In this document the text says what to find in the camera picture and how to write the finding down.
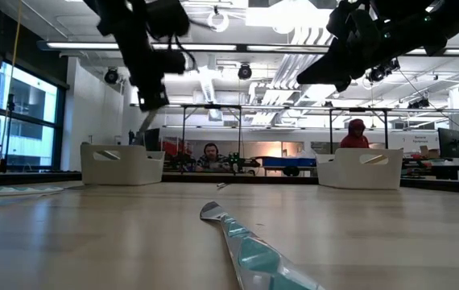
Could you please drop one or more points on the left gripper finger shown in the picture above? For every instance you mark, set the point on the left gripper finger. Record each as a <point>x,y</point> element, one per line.
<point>161,100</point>
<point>145,102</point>

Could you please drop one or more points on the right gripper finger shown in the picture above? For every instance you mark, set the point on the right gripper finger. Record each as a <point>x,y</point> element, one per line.
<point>342,78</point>
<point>324,64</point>

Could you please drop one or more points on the gold table knife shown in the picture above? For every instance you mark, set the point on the gold table knife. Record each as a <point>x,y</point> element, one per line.
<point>374,159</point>

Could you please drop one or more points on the teal packet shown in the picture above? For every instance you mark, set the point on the teal packet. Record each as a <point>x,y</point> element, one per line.
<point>20,190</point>

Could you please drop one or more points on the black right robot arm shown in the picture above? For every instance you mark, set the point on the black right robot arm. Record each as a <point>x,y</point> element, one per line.
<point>435,24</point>

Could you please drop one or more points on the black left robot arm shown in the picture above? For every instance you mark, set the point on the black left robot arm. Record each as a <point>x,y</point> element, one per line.
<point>133,16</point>

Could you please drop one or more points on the background black robot arm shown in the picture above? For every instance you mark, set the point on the background black robot arm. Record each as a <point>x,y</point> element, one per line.
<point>241,162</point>
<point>183,161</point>

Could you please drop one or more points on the black ceiling spotlight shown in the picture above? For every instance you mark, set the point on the black ceiling spotlight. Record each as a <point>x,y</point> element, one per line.
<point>111,76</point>
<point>245,72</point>

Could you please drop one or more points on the black computer monitor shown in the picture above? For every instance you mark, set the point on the black computer monitor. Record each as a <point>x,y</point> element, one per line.
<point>449,143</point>
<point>152,139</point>

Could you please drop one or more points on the long ceiling light track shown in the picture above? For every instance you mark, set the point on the long ceiling light track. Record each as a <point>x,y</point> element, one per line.
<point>92,45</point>

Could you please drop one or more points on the person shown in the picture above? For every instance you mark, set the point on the person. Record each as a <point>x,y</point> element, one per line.
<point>212,155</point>
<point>355,139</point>

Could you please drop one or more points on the silver cutlery piece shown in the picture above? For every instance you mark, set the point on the silver cutlery piece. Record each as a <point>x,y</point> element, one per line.
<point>112,155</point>

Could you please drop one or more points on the white plastic bin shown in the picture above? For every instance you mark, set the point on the white plastic bin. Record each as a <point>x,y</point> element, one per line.
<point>346,177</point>
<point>133,173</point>

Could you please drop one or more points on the blue topped table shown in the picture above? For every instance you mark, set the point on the blue topped table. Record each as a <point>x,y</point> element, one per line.
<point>286,162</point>

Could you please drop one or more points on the small silver utensil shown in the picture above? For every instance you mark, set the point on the small silver utensil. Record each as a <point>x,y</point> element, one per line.
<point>221,185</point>

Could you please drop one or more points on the large black framed window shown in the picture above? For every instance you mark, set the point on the large black framed window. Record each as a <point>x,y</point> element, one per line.
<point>32,104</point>

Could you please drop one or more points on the cluttered black desk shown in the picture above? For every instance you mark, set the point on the cluttered black desk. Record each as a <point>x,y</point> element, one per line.
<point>447,167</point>

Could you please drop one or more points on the black metal frame stand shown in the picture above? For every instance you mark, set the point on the black metal frame stand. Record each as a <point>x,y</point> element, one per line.
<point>331,133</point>
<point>184,137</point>

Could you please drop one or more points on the black overhead camera cluster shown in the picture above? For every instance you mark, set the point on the black overhead camera cluster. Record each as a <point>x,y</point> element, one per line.
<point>386,72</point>

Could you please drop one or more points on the white ceiling duct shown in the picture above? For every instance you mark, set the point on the white ceiling duct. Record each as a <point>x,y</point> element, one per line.
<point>207,86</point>

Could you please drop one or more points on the black table frame rail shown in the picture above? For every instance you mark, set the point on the black table frame rail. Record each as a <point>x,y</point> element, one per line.
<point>213,178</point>

